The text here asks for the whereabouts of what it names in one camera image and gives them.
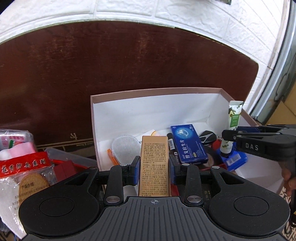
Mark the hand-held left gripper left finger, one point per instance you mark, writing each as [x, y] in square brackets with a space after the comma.
[135, 171]

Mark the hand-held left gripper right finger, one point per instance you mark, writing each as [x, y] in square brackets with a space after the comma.
[174, 172]

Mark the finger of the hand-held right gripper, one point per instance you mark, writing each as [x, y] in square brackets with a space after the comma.
[266, 128]
[252, 144]

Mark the gold cardboard box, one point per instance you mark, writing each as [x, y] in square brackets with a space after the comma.
[153, 166]

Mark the white green-print tube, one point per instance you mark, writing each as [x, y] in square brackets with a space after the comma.
[233, 115]

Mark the pink-brown cardboard storage box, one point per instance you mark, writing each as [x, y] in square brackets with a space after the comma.
[150, 111]

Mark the person's right hand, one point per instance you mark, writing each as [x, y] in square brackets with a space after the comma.
[289, 176]

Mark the small blue box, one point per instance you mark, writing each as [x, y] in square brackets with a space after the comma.
[235, 160]

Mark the small orange item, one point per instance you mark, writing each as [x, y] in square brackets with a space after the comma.
[112, 157]

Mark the white round cotton pad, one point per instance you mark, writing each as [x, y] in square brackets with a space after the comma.
[126, 146]

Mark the brown cardboard carton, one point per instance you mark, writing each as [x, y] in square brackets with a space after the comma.
[286, 111]

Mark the black marker pen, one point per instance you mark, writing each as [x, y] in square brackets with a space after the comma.
[171, 143]

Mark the blue medicine box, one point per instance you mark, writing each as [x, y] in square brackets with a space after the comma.
[187, 143]

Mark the small red box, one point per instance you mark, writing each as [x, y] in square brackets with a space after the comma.
[66, 169]

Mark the clear cookie packet red label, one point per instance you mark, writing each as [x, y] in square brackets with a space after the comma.
[30, 183]

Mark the dark brown wooden board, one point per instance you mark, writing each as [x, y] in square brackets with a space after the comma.
[115, 58]

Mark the pink wrapped packet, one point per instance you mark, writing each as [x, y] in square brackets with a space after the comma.
[16, 141]

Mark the grey metal window frame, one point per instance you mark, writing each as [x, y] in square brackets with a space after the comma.
[284, 58]

